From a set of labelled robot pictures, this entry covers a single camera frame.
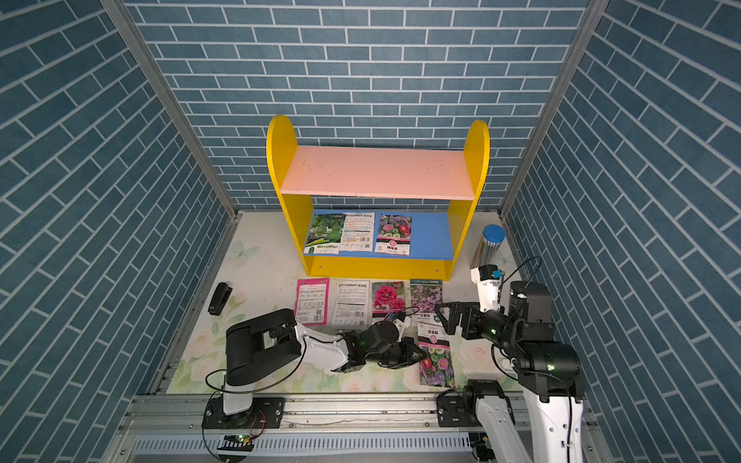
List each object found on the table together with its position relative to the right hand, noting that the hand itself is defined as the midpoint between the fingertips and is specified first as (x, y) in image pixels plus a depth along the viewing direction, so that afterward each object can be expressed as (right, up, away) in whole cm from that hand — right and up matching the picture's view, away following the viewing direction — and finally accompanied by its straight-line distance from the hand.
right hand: (456, 308), depth 64 cm
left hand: (-3, -19, +13) cm, 23 cm away
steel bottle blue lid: (+18, +16, +24) cm, 34 cm away
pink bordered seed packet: (-40, -5, +30) cm, 50 cm away
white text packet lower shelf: (-25, +18, +32) cm, 44 cm away
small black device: (-70, -4, +29) cm, 76 cm away
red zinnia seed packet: (-1, -21, +16) cm, 27 cm away
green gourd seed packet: (-36, +17, +30) cm, 50 cm away
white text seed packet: (-27, -6, +29) cm, 40 cm away
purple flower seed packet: (-2, -4, +32) cm, 32 cm away
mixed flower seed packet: (-13, +16, +30) cm, 36 cm away
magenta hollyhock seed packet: (-15, -5, +32) cm, 36 cm away
